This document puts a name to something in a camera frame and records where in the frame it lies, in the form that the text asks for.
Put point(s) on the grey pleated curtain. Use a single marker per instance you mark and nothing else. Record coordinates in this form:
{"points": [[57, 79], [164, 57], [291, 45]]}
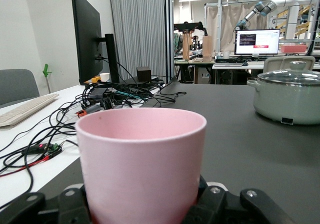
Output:
{"points": [[137, 21]]}

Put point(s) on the pale green cooking pot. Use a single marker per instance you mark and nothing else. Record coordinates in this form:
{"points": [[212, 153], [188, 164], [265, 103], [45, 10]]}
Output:
{"points": [[287, 103]]}

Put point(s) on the beige curtain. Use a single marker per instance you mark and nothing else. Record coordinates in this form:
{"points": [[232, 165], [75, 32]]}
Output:
{"points": [[220, 23]]}

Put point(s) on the grey office chair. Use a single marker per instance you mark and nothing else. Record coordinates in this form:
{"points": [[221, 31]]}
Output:
{"points": [[17, 83]]}

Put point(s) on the pink plastic cup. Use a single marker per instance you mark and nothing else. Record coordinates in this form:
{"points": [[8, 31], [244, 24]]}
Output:
{"points": [[140, 164]]}

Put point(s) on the black cube box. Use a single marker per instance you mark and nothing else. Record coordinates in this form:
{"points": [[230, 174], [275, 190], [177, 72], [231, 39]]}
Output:
{"points": [[143, 74]]}

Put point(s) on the white mug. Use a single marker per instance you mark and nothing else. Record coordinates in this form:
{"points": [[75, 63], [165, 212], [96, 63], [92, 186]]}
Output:
{"points": [[225, 55]]}

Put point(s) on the wooden stand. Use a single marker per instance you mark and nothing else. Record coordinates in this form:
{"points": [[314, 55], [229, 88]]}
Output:
{"points": [[185, 46]]}

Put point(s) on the white ventilation duct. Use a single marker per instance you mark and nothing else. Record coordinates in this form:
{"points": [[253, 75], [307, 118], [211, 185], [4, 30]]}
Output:
{"points": [[295, 1]]}

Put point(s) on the small white paper cup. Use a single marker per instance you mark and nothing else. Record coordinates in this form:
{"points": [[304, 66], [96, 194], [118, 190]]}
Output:
{"points": [[105, 77]]}

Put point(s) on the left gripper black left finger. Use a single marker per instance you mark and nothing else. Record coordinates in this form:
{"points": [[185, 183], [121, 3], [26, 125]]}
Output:
{"points": [[70, 209]]}

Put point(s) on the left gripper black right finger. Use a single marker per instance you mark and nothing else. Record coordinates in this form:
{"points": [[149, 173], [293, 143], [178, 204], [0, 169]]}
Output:
{"points": [[217, 209]]}

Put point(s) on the dark grey table mat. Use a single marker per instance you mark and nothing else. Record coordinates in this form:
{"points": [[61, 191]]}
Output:
{"points": [[250, 159]]}

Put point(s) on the lit computer monitor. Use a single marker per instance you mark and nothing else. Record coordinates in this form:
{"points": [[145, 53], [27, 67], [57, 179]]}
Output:
{"points": [[267, 39]]}

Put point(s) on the green circuit board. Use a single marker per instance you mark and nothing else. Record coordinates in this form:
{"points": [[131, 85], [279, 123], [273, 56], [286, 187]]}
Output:
{"points": [[53, 147]]}

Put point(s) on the white keyboard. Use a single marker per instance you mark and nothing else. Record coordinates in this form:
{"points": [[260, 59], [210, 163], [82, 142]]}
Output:
{"points": [[25, 108]]}

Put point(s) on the small orange object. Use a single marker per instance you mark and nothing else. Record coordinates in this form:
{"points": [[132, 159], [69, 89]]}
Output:
{"points": [[96, 79]]}

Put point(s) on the wooden block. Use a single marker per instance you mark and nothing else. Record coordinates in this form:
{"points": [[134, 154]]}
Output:
{"points": [[207, 46]]}

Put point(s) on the pink box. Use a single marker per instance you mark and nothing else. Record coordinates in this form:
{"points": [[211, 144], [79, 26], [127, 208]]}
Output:
{"points": [[293, 48]]}

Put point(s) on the black computer monitor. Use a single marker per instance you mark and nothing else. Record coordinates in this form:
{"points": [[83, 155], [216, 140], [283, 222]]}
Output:
{"points": [[85, 33]]}

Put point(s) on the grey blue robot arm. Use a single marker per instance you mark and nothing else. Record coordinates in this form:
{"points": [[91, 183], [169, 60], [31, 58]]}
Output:
{"points": [[265, 7]]}

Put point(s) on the white desk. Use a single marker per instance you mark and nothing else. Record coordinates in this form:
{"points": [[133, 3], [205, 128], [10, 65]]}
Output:
{"points": [[12, 189]]}

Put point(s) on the orange tipped connector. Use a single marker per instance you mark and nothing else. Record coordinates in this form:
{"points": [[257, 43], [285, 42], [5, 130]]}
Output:
{"points": [[83, 112]]}

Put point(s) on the black power adapter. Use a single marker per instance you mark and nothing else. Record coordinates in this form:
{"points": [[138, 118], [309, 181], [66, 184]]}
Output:
{"points": [[98, 93]]}

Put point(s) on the beige chair back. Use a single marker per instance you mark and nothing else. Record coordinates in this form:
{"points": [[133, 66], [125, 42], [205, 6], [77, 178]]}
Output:
{"points": [[275, 63]]}

